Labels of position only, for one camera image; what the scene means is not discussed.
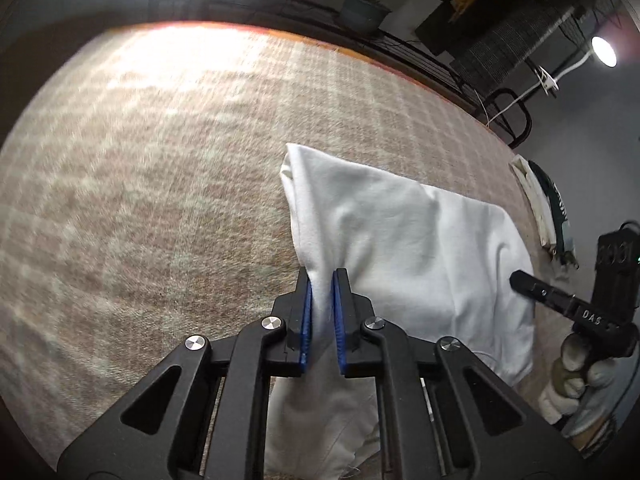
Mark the beige plaid blanket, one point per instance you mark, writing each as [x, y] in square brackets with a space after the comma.
[150, 185]

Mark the white clip lamp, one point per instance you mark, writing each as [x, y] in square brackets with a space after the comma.
[604, 51]

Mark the black hanging garment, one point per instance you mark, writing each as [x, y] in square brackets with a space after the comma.
[440, 30]

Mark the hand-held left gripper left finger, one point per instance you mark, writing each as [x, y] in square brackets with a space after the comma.
[305, 330]

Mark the person's right hand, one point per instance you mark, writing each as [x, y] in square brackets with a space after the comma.
[570, 365]

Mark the person's right forearm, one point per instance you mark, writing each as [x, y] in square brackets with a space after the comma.
[592, 420]

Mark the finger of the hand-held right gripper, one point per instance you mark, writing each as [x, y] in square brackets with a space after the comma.
[535, 290]

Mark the white t-shirt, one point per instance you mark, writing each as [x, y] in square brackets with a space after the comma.
[425, 260]

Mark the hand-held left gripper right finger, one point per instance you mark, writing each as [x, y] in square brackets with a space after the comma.
[340, 330]

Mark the dark green patterned folded garment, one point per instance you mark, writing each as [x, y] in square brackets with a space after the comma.
[557, 210]

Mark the potted plant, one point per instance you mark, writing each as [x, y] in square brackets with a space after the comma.
[361, 10]

